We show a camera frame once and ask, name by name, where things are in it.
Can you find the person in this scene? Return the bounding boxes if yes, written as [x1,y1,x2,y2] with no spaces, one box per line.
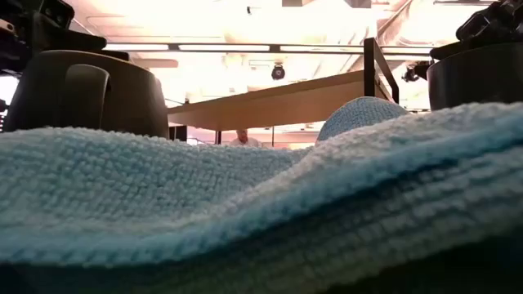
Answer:
[228,128,262,148]

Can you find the black mug yellow interior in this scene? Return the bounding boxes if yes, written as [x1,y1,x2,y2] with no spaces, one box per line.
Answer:
[2,49,170,139]

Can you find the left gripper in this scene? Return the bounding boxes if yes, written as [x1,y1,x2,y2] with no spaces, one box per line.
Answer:
[0,0,131,62]

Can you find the black tumbler cup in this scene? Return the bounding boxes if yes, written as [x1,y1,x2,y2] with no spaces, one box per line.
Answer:
[426,42,523,112]

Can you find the blue microfibre cloth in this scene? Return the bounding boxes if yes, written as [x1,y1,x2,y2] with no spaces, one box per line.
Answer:
[0,96,523,294]

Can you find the black overhead camera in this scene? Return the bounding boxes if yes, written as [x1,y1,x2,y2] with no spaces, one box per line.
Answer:
[270,63,287,82]

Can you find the wooden shelf black legs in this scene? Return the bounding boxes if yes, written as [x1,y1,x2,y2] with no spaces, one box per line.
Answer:
[167,37,400,145]

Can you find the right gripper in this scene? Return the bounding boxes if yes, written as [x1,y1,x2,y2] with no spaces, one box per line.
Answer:
[402,0,523,82]

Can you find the black aluminium table frame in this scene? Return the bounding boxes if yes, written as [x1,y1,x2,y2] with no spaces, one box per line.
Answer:
[101,42,434,53]

